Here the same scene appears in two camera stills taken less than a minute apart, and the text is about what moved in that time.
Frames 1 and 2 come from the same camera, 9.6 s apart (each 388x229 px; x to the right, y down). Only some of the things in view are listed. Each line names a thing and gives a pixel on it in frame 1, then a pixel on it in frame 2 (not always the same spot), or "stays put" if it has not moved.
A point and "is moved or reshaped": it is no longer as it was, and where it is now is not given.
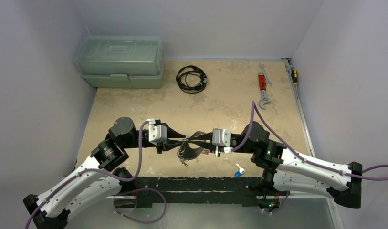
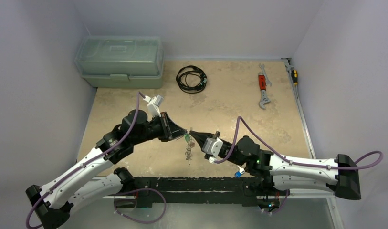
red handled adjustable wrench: [262, 82] stays put
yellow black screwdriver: [294, 76] stays put
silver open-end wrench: [263, 69] stays put
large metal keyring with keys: [185, 152] is moved or reshaped
